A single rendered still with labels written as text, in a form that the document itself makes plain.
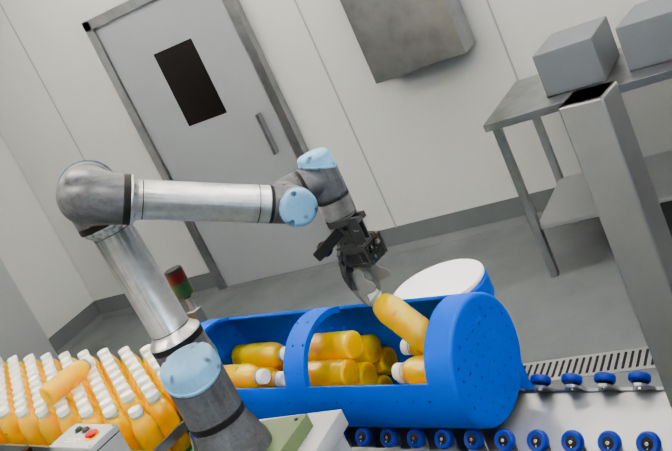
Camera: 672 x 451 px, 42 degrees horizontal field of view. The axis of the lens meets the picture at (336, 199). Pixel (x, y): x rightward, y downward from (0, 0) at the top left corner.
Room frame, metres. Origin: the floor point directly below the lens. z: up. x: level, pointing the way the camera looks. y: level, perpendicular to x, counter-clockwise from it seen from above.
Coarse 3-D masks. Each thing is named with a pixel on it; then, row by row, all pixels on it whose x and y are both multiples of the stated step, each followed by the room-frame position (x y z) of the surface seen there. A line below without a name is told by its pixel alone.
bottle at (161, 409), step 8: (160, 400) 2.30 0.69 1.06; (152, 408) 2.28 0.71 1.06; (160, 408) 2.28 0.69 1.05; (168, 408) 2.29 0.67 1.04; (152, 416) 2.28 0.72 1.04; (160, 416) 2.27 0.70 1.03; (168, 416) 2.28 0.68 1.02; (176, 416) 2.30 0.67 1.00; (160, 424) 2.27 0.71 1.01; (168, 424) 2.27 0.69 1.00; (176, 424) 2.28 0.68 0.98; (168, 432) 2.27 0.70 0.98; (184, 440) 2.28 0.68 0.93; (176, 448) 2.27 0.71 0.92; (184, 448) 2.28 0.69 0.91
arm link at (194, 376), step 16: (176, 352) 1.63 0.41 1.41; (192, 352) 1.60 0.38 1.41; (208, 352) 1.58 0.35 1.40; (176, 368) 1.57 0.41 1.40; (192, 368) 1.55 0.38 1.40; (208, 368) 1.55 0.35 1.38; (224, 368) 1.59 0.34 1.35; (176, 384) 1.54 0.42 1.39; (192, 384) 1.53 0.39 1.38; (208, 384) 1.54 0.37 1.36; (224, 384) 1.56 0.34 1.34; (176, 400) 1.55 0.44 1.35; (192, 400) 1.53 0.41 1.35; (208, 400) 1.53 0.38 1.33; (224, 400) 1.55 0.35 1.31; (240, 400) 1.58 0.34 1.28; (192, 416) 1.54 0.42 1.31; (208, 416) 1.53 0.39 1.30; (224, 416) 1.54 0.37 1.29
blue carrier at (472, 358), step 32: (224, 320) 2.25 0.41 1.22; (256, 320) 2.24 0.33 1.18; (288, 320) 2.18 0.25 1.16; (320, 320) 1.94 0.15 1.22; (352, 320) 2.05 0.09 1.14; (448, 320) 1.64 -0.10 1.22; (480, 320) 1.69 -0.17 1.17; (224, 352) 2.28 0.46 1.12; (288, 352) 1.90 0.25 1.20; (448, 352) 1.59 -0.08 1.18; (480, 352) 1.66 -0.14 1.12; (512, 352) 1.73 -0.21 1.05; (288, 384) 1.88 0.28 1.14; (416, 384) 1.63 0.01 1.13; (448, 384) 1.58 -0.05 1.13; (480, 384) 1.62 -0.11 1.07; (512, 384) 1.70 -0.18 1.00; (256, 416) 1.99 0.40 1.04; (352, 416) 1.78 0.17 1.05; (384, 416) 1.71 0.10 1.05; (416, 416) 1.66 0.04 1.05; (448, 416) 1.60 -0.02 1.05; (480, 416) 1.59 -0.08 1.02
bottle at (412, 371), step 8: (408, 360) 1.73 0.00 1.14; (416, 360) 1.71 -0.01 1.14; (400, 368) 1.74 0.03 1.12; (408, 368) 1.71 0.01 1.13; (416, 368) 1.70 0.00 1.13; (424, 368) 1.68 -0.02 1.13; (400, 376) 1.74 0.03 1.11; (408, 376) 1.71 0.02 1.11; (416, 376) 1.69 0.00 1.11; (424, 376) 1.68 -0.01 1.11
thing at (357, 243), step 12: (360, 216) 1.78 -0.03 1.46; (336, 228) 1.78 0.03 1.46; (348, 228) 1.79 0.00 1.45; (360, 228) 1.77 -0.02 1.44; (348, 240) 1.80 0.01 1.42; (360, 240) 1.77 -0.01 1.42; (372, 240) 1.78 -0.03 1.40; (348, 252) 1.78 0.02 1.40; (360, 252) 1.76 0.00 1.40; (372, 252) 1.77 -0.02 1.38; (384, 252) 1.80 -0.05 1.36; (348, 264) 1.79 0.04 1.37; (360, 264) 1.79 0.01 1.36; (372, 264) 1.76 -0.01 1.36
